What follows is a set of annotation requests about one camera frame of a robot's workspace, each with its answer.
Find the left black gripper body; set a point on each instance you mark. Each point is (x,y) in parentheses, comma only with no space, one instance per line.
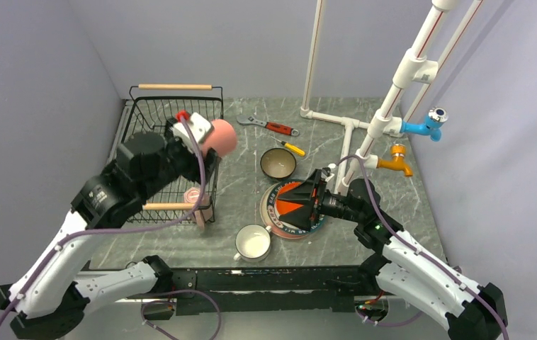
(193,167)

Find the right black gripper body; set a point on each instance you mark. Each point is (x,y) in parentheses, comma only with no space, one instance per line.
(318,207)

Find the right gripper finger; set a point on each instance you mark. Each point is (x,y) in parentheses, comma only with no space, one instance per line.
(306,192)
(302,218)

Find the salmon pink mug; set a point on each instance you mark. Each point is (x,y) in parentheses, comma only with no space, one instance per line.
(222,139)

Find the white enamel cup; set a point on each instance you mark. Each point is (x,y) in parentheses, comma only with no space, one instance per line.
(252,243)

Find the light pink mug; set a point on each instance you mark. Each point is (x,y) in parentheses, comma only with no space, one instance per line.
(205,212)

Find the black wire dish rack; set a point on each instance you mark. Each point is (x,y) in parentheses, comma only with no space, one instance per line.
(147,153)

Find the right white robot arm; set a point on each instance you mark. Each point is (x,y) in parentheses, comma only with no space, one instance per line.
(400,264)

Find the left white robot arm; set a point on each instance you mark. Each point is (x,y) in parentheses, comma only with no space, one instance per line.
(49,301)

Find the orange bowl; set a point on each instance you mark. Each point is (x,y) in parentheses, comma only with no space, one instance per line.
(285,190)

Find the dark brown bowl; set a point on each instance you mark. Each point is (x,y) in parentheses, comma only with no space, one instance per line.
(278,164)

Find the beige pink plate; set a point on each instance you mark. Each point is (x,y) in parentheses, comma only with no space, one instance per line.
(270,217)

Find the orange faucet tap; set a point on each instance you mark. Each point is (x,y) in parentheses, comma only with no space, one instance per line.
(397,161)

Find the blue faucet tap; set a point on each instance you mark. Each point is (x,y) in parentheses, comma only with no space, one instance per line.
(431,125)

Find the yellow handled screwdriver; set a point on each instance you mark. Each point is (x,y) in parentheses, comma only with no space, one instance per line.
(294,149)

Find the red handled adjustable wrench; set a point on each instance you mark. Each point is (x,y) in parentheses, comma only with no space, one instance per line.
(272,126)

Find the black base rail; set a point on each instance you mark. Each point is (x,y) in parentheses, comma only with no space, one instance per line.
(263,289)

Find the white pvc pipe frame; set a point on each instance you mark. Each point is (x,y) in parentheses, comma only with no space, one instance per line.
(357,46)

